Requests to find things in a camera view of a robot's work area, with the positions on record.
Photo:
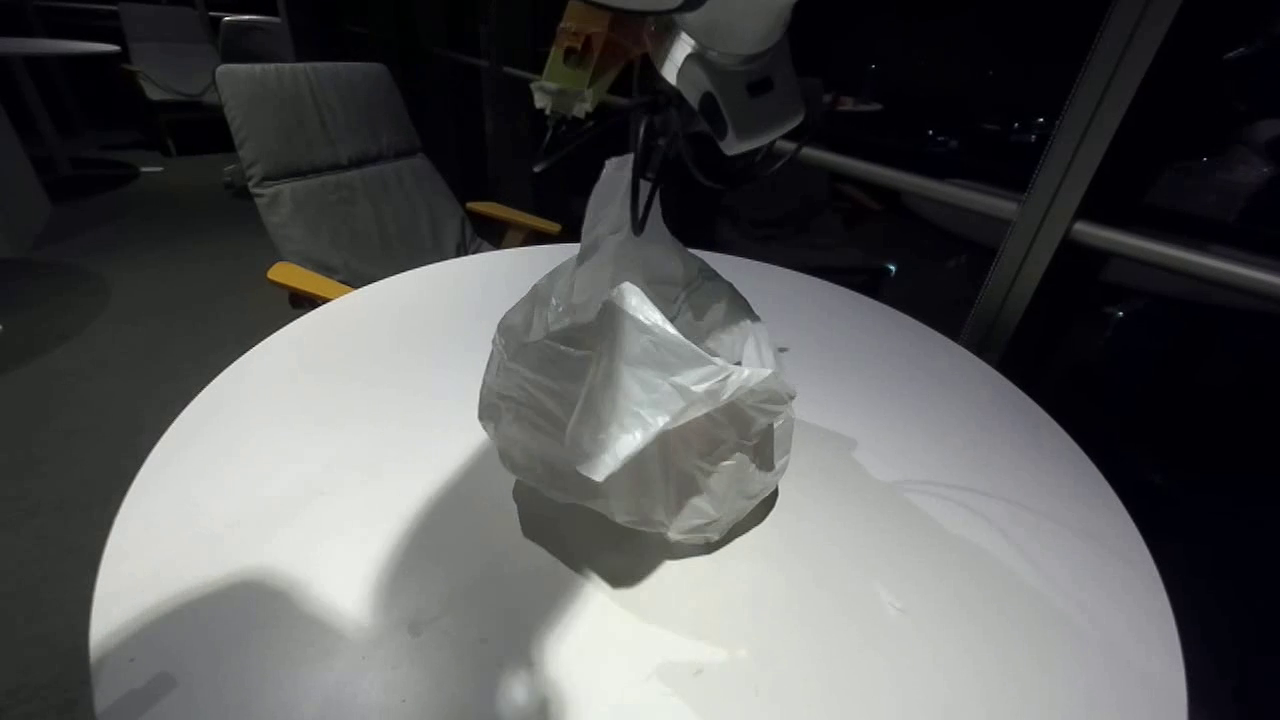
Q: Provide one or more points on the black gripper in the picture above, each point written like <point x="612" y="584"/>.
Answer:
<point x="675" y="143"/>

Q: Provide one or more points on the translucent white plastic bag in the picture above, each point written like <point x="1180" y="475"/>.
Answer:
<point x="642" y="384"/>

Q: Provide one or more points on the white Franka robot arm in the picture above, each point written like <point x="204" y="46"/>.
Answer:
<point x="735" y="64"/>

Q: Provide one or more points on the grey chair with yellow armrests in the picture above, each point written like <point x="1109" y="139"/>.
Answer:
<point x="340" y="172"/>

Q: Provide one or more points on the grey chair in background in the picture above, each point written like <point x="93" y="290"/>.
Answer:
<point x="170" y="46"/>

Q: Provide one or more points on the dark round side table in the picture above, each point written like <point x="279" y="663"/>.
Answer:
<point x="54" y="46"/>

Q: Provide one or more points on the yellow-green wrist camera mount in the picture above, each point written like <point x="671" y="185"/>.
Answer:
<point x="580" y="63"/>

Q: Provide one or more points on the grey horizontal window rail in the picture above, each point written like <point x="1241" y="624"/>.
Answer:
<point x="1014" y="212"/>

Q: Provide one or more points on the grey vertical window post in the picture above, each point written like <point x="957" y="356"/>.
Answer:
<point x="1064" y="172"/>

